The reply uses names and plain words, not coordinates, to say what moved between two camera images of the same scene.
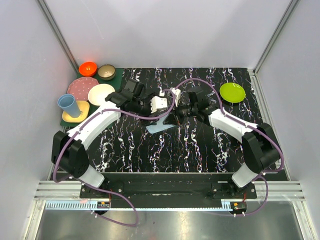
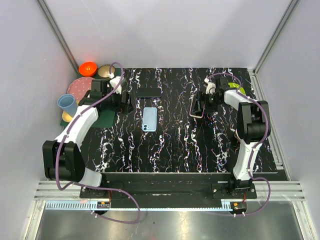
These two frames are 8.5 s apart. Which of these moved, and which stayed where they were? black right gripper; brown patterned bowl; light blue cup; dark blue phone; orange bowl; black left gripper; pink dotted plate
Moved: black left gripper; dark blue phone; black right gripper
Stayed: pink dotted plate; light blue cup; orange bowl; brown patterned bowl
